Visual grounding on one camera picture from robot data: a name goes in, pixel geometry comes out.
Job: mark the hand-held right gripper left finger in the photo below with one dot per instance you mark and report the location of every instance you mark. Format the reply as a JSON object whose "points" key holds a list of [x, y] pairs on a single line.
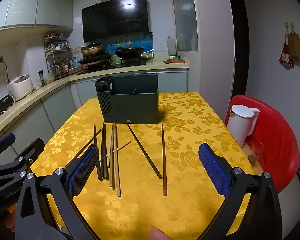
{"points": [[82, 170]]}

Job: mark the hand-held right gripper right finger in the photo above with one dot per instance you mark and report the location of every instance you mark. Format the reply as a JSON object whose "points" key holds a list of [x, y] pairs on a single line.
{"points": [[213, 170]]}

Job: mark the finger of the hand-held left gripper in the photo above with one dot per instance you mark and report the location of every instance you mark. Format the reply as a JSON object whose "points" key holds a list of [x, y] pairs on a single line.
{"points": [[32, 150], [5, 139]]}

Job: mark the brown wooden chopstick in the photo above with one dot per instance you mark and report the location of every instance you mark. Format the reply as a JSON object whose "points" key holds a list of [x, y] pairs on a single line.
{"points": [[111, 150], [163, 160], [90, 140]]}

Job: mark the dark wooden chopstick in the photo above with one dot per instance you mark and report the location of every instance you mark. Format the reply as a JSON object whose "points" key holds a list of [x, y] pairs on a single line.
{"points": [[143, 150], [105, 142], [102, 145], [94, 135]]}

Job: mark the light wooden chopstick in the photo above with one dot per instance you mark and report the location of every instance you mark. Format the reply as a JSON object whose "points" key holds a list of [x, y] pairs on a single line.
{"points": [[122, 147], [114, 142], [117, 165]]}

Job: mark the dark green utensil holder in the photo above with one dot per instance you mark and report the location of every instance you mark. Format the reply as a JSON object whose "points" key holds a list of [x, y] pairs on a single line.
{"points": [[135, 107]]}

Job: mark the person's left hand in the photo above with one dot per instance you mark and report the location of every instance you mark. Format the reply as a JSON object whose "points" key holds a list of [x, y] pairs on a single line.
{"points": [[10, 217]]}

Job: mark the person's right hand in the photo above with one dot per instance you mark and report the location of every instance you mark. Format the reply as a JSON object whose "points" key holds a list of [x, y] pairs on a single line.
{"points": [[158, 233]]}

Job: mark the black countertop appliance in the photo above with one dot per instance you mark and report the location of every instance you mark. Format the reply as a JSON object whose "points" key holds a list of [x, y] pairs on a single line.
{"points": [[2, 105]]}

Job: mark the clear drinking glass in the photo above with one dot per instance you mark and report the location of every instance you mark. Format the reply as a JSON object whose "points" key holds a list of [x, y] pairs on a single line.
{"points": [[256, 155]]}

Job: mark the grey lower kitchen cabinets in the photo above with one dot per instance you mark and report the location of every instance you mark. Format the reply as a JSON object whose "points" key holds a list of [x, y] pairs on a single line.
{"points": [[57, 105]]}

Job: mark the grey kitchen cabinets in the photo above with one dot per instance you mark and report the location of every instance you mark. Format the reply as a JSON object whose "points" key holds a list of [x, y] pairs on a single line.
{"points": [[57, 105], [32, 5]]}

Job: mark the white electric kettle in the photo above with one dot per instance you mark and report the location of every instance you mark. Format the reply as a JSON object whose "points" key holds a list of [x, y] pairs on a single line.
{"points": [[240, 125]]}

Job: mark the white rice cooker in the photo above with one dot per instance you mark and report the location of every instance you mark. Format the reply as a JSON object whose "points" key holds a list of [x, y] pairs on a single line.
{"points": [[20, 87]]}

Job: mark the beige kitchen countertop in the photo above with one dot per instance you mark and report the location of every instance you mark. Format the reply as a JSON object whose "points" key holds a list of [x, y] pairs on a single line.
{"points": [[52, 85]]}

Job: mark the red plastic chair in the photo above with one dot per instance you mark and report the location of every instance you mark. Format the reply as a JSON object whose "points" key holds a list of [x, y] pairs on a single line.
{"points": [[277, 142]]}

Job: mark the dark seasoning bottle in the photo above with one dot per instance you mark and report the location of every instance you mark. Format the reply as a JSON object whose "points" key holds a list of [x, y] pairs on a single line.
{"points": [[41, 78]]}

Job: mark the yellow floral tablecloth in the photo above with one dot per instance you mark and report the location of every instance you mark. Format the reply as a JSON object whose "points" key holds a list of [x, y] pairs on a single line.
{"points": [[140, 212]]}

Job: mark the red label sauce bottle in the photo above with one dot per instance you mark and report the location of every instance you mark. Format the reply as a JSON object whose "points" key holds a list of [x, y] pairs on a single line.
{"points": [[65, 68]]}

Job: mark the metal spice rack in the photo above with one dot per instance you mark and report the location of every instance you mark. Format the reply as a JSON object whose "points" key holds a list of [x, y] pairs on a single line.
{"points": [[56, 50]]}

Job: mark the black gas stove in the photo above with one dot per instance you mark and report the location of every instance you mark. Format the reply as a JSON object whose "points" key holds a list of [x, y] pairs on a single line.
{"points": [[115, 66]]}

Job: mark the metal pan with lid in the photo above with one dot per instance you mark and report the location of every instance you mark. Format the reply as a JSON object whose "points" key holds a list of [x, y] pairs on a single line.
{"points": [[92, 49]]}

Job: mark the dark door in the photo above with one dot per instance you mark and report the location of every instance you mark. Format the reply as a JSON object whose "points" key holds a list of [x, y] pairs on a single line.
{"points": [[238, 55]]}

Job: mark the black wok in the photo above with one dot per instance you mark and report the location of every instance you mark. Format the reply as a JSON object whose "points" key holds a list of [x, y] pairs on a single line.
{"points": [[128, 52]]}

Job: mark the red hanging bag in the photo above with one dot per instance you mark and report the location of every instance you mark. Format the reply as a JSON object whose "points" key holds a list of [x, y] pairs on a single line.
{"points": [[285, 56]]}

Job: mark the grey upper kitchen cabinets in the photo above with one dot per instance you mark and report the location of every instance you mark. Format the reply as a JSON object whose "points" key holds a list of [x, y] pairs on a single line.
{"points": [[32, 5]]}

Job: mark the blue backsplash picture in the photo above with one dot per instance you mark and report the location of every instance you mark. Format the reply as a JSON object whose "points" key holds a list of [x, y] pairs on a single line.
{"points": [[130, 41]]}

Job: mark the brown hanging bag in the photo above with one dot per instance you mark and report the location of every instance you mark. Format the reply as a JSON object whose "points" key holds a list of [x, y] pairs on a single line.
{"points": [[294, 47]]}

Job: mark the frosted glass window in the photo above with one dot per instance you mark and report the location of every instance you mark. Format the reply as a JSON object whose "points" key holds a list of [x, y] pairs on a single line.
{"points": [[185, 17]]}

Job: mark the black glass range hood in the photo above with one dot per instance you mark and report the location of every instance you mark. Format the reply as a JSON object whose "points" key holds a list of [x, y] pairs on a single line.
{"points": [[115, 17]]}

